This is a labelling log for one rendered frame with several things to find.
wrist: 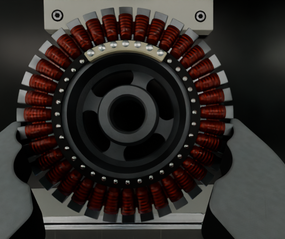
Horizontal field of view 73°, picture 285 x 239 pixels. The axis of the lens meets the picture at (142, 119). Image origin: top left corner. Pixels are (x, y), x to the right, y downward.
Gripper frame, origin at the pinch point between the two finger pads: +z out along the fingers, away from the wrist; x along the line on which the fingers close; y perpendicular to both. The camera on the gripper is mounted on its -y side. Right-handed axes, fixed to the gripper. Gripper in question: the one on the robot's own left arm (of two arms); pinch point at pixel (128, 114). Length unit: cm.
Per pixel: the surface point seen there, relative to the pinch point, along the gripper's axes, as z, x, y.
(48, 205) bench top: 2.6, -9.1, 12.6
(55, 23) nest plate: 8.5, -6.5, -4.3
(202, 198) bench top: 2.8, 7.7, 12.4
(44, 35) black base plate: 9.2, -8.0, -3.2
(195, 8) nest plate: 9.1, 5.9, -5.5
